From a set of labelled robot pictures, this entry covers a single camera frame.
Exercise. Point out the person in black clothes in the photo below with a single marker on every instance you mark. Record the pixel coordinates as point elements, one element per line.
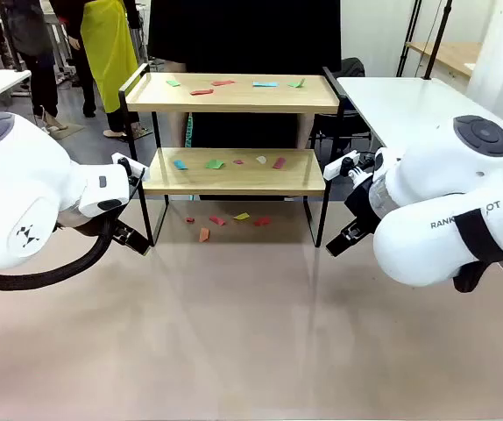
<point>242,35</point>

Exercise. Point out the orange paper scrap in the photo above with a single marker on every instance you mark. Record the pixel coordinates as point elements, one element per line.
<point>204,234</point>

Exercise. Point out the yellow paper scrap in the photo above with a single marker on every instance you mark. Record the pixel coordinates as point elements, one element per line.
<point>241,216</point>

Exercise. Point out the short blue paper scrap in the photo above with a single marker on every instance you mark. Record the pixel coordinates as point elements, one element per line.
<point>180,165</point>

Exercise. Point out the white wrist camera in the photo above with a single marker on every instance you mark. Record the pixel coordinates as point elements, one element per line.
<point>131,166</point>
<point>339,166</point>

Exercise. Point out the wide green paper scrap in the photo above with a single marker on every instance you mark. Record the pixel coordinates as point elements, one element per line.
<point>214,164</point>

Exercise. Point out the large white table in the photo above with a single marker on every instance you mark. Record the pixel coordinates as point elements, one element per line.
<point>387,101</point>

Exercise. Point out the grey floor mat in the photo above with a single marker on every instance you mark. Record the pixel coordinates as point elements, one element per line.
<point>65,130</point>

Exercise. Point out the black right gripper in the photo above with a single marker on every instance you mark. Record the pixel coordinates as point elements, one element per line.
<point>361,204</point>

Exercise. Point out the long red paper scrap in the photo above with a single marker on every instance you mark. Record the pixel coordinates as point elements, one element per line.
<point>223,82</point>
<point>202,92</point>

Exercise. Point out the black office chair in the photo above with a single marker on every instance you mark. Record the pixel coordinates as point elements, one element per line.
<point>352,68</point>

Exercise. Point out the person in yellow apron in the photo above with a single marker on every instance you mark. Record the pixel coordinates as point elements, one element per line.
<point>107,52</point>

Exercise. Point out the wooden background desk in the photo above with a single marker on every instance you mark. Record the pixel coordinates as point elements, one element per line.
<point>448,54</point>

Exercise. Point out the white paper scrap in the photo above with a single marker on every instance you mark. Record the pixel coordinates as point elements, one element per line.
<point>261,160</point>

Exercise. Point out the folded green paper scrap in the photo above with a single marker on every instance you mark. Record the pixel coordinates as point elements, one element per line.
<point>297,83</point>

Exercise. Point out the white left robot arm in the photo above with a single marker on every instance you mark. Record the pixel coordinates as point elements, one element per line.
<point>15,175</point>

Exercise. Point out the long blue paper scrap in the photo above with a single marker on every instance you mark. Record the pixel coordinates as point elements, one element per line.
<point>264,84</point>

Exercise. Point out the flat green paper scrap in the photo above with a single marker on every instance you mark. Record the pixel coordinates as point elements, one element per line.
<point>173,83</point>

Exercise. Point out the two-tier wooden shelf black frame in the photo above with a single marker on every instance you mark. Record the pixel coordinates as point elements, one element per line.
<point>234,98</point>

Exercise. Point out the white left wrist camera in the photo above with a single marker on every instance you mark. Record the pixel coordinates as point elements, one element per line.
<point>131,166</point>

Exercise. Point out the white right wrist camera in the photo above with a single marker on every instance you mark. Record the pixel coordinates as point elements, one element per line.
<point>339,166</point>

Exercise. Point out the black stand pole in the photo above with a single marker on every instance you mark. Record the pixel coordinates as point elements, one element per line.
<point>437,39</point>

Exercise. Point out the person in dark grey clothes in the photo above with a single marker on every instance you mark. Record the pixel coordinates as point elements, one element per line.
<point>37,44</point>

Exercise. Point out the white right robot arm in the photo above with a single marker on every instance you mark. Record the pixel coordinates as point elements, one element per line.
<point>431,175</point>

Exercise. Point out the black tripod stand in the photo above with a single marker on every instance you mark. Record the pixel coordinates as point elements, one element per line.
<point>409,39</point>

